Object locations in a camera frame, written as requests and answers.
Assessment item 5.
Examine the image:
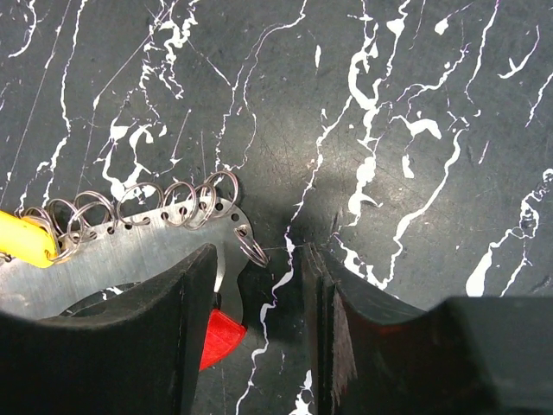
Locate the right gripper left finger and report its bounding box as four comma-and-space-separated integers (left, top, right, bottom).
1, 244, 217, 414

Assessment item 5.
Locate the red black keyring holder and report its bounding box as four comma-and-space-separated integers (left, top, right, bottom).
1, 170, 269, 368

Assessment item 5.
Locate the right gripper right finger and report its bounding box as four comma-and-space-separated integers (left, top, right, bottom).
302, 244, 552, 414

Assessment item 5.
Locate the key with yellow tag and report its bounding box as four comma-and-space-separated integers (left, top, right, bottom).
1, 211, 60, 268

